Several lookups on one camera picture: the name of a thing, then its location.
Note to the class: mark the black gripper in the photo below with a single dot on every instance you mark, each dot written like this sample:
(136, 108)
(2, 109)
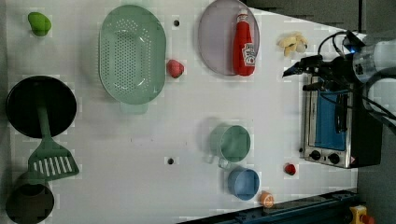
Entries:
(339, 72)

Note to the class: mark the red plush ketchup bottle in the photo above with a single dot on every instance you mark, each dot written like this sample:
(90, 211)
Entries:
(244, 55)

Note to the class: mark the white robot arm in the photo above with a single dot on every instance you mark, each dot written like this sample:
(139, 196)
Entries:
(367, 71)

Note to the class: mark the grey round plate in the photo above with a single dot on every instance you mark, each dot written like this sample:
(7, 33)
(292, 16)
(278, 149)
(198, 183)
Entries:
(216, 31)

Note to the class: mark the yellow plush banana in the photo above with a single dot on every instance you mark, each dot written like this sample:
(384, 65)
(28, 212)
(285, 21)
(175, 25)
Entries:
(294, 42)

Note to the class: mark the silver toaster oven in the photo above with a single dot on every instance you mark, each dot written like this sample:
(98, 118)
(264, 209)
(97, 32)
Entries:
(339, 132)

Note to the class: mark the small red tomato toy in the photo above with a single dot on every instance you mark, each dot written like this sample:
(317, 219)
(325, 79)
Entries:
(289, 169)

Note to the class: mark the green mug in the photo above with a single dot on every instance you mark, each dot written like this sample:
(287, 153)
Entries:
(230, 143)

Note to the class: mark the blue cup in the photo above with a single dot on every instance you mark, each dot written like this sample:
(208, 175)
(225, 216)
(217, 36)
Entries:
(243, 183)

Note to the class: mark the orange slice toy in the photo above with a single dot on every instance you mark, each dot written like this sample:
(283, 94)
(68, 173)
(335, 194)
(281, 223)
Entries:
(267, 200)

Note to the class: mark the red strawberry toy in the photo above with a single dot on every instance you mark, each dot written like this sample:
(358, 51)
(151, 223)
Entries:
(175, 69)

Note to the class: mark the yellow emergency stop button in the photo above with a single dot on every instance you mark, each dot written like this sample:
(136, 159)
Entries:
(360, 216)

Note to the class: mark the green oval colander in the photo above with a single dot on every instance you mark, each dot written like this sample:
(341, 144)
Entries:
(132, 46)

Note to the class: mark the green slotted spatula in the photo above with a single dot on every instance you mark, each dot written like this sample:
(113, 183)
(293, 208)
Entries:
(50, 161)

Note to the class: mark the green pepper toy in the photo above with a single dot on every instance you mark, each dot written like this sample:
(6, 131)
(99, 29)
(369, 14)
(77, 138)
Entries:
(40, 24)

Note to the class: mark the black frying pan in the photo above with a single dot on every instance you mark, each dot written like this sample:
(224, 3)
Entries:
(59, 100)

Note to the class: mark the dark cylindrical cup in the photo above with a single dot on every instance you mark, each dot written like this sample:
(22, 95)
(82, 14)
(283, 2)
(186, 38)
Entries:
(29, 204)

